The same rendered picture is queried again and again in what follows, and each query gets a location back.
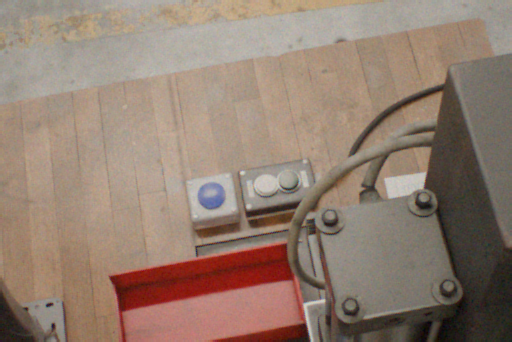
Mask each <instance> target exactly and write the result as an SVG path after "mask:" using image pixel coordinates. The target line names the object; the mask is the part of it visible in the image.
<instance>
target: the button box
mask: <svg viewBox="0 0 512 342"><path fill-rule="evenodd" d="M443 86H444V83H442V84H440V85H437V86H435V87H430V88H428V89H426V90H422V91H420V92H418V93H414V94H413V95H410V96H409V97H406V98H404V99H403V100H399V101H398V102H396V103H394V104H393V105H392V106H390V107H388V108H387V109H386V110H383V111H382V113H380V114H379V115H378V116H377V117H375V119H374V120H372V122H371V123H370V124H369V125H368V126H367V127H365V130H364V131H362V133H361V134H360V135H359V136H358V138H357V139H356V140H355V142H354V144H353V145H352V148H351V150H350V152H349V154H348V158H349V157H351V156H352V155H355V153H356V151H357V149H358V147H359V145H360V144H361V143H362V141H363V140H364V139H365V137H366V136H367V135H368V134H369V132H370V131H372V129H373V128H374V127H376V125H377V124H379V122H380V121H381V120H382V119H383V118H384V117H386V116H387V115H388V114H390V113H392V112H393V110H396V109H397V108H399V107H402V106H403V105H404V104H406V103H410V102H411V101H413V100H416V99H418V98H420V97H423V96H426V95H427V94H430V93H434V92H437V91H439V90H443ZM286 171H292V172H295V173H296V175H298V178H299V184H298V185H297V187H296V189H293V190H285V189H282V188H281V187H280V186H279V175H281V174H282V173H283V172H286ZM262 175H271V176H272V177H273V178H274V179H276V185H277V187H276V190H275V191H274V192H272V193H271V194H269V195H264V194H262V193H260V192H258V190H257V188H256V182H257V180H258V178H259V177H261V176H262ZM238 179H239V183H240V187H241V196H242V199H243V204H244V208H245V216H246V218H247V220H254V219H258V218H262V217H266V216H275V215H279V214H283V213H292V212H296V210H297V208H298V206H299V205H300V203H301V201H302V200H303V198H304V196H306V194H307V192H308V191H309V190H310V189H311V187H312V186H313V185H314V184H315V183H316V182H317V181H318V180H319V179H321V174H320V172H317V173H315V174H314V173H313V170H312V167H311V163H310V159H309V158H303V159H299V160H295V161H286V162H283V163H278V164H274V165H265V166H262V167H257V168H248V169H245V170H241V171H238Z"/></svg>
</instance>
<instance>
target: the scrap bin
mask: <svg viewBox="0 0 512 342"><path fill-rule="evenodd" d="M107 276H108V278H109V279H110V280H111V283H112V286H113V293H114V307H115V314H116V321H117V327H118V341H119V342H283V341H287V340H296V339H300V338H303V337H307V329H306V325H305V321H304V318H303V298H302V294H301V290H300V283H299V279H298V278H297V277H296V275H294V273H293V271H292V269H291V268H290V266H289V261H288V254H287V240H284V241H279V242H276V243H271V244H263V245H258V246H255V247H246V248H242V249H238V250H234V251H225V252H221V253H217V254H209V255H205V256H200V257H196V258H188V259H184V260H179V261H172V262H167V263H163V264H155V265H151V266H146V267H142V268H134V269H130V270H126V271H118V272H113V273H109V274H107Z"/></svg>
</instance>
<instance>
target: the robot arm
mask: <svg viewBox="0 0 512 342"><path fill-rule="evenodd" d="M50 305H54V306H53V307H49V308H48V306H50ZM26 310H28V311H26ZM54 325H55V327H56V331H54V329H53V326H54ZM0 342H67V333H66V324H65V315H64V303H63V301H61V300H60V298H47V299H43V300H39V301H30V302H27V303H23V304H19V303H18V302H17V300H16V299H15V298H14V296H13V295H12V294H11V293H10V291H9V289H8V288H7V285H6V284H5V282H4V280H3V278H2V277H1V275H0Z"/></svg>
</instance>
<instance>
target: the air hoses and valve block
mask: <svg viewBox="0 0 512 342"><path fill-rule="evenodd" d="M435 127H437V120H422V121H415V122H413V123H410V124H406V125H405V126H403V127H400V128H399V129H398V130H397V131H395V132H394V133H393V134H391V135H390V136H389V137H387V138H386V141H384V142H383V143H381V144H377V145H375V146H372V147H371V148H367V149H365V150H364V151H360V152H358V153H357V154H355V155H352V156H351V157H349V158H347V159H345V161H341V163H339V164H338V165H336V166H334V168H331V170H329V171H328V172H327V173H325V174H324V175H323V176H322V177H321V179H319V180H318V181H317V182H316V183H315V184H314V185H313V186H312V187H311V189H310V190H309V191H308V192H307V194H306V196H304V198H303V200H302V201H301V203H300V205H299V206H298V208H297V210H296V213H295V214H294V216H293V219H292V221H291V223H290V226H289V233H288V238H287V254H288V261H289V266H290V268H291V269H292V271H293V273H294V275H296V277H297V278H299V279H300V281H302V282H304V283H305V284H307V285H310V286H311V287H314V288H318V289H322V290H325V280H324V279H320V278H316V277H314V276H312V275H310V274H309V273H307V271H305V270H304V269H303V267H302V266H301V264H300V259H299V254H298V246H299V238H300V230H301V228H302V226H303V222H304V220H305V219H306V217H307V214H308V213H309V212H310V209H311V208H312V207H313V206H314V204H315V203H316V202H317V199H319V198H320V197H321V195H322V194H323V193H324V192H325V191H326V190H327V189H328V188H329V187H330V186H331V185H332V184H334V182H336V181H337V180H338V179H341V177H342V176H344V175H346V174H347V173H348V172H351V171H352V170H354V169H355V168H358V167H359V166H361V165H364V164H365V163H367V162H369V161H371V162H370V164H369V167H368V169H367V171H366V173H365V177H364V179H363V181H362V183H361V186H362V188H364V189H368V188H375V184H376V180H377V178H378V176H379V172H380V171H381V169H382V166H383V165H384V163H385V162H386V159H387V158H388V157H389V155H390V154H391V153H393V152H396V151H401V150H405V149H409V148H420V147H432V143H433V139H434V137H433V135H434V134H421V133H426V132H434V131H435Z"/></svg>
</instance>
